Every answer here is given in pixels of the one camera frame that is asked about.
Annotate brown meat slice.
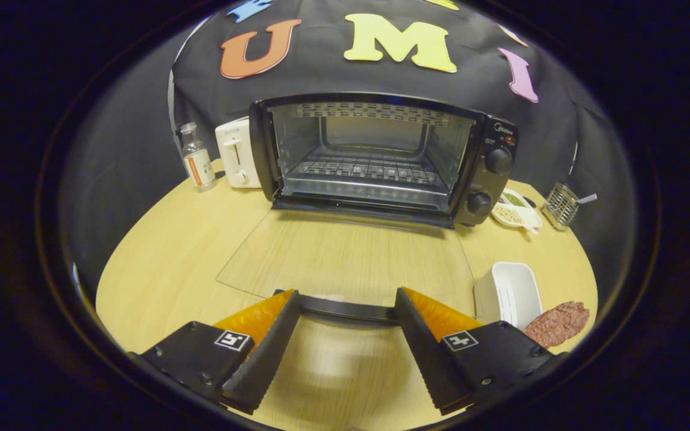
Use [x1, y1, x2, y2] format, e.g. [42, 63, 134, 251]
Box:
[523, 301, 591, 349]

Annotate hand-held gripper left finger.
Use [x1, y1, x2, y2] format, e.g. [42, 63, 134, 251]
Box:
[128, 289, 302, 415]

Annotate white divided dish with beans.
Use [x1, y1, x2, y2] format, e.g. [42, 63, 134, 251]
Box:
[491, 188, 544, 235]

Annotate clear glass bottle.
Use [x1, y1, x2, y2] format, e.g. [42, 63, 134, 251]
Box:
[180, 122, 217, 192]

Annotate wire mesh basket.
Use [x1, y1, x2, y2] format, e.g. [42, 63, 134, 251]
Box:
[540, 182, 580, 232]

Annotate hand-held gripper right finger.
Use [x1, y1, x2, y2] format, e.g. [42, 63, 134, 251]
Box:
[394, 287, 567, 415]

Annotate black toaster oven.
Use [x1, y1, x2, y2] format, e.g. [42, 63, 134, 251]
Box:
[216, 92, 519, 327]

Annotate white rectangular tray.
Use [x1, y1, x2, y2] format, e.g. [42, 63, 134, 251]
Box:
[474, 262, 543, 330]

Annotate white bread toaster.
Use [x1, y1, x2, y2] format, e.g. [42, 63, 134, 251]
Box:
[214, 117, 262, 190]

